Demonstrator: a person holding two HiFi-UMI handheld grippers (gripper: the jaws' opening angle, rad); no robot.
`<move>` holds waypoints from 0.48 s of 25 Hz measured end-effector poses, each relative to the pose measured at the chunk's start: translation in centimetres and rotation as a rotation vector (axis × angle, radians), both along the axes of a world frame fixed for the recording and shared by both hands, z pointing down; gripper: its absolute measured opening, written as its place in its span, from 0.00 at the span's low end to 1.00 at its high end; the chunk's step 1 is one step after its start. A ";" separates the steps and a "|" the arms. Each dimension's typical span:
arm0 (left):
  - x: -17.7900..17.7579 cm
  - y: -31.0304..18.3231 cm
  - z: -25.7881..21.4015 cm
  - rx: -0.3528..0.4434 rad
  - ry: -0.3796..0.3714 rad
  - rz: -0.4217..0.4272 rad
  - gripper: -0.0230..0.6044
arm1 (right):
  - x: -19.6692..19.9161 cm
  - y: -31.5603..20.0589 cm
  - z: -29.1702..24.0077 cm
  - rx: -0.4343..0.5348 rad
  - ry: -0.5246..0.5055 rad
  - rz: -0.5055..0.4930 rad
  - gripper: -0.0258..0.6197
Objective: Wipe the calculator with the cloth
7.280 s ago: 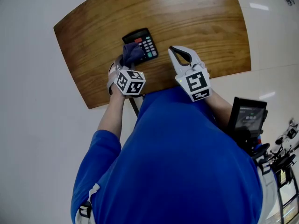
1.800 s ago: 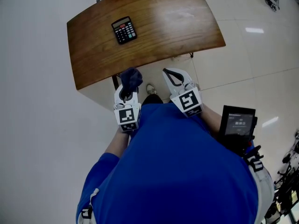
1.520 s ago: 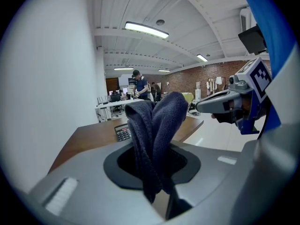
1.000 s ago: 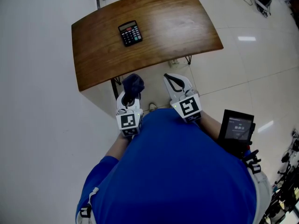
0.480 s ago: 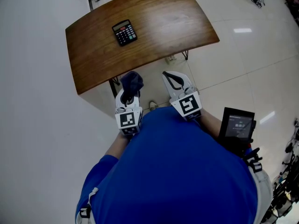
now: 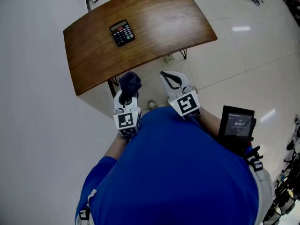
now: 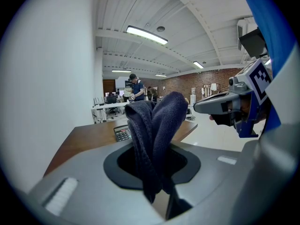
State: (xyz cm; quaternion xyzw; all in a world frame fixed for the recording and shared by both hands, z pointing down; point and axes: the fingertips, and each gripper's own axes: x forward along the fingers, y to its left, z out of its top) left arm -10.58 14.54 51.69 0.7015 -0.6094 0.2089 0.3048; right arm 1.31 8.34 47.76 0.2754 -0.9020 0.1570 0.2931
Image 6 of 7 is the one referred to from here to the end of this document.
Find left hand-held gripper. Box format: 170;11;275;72
112;89;142;138

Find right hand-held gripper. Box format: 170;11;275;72
159;70;203;121

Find dark blue cloth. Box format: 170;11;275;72
118;71;143;103

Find black calculator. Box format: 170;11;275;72
109;19;135;47

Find person's left forearm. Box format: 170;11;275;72
104;133;130;160

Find person's right forearm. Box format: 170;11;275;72
198;107;221;141

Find black device with screen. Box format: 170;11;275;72
217;105;257;156

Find person's blue shirt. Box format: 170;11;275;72
75;106;259;225

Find person's light grey trousers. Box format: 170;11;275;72
248;165;275;225

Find dark cluttered equipment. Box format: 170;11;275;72
283;0;300;26

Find black tripod stands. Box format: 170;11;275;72
262;116;300;225

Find black strap with buckles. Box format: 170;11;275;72
243;145;264;173

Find white strap with black buckle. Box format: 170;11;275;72
78;188;98;221

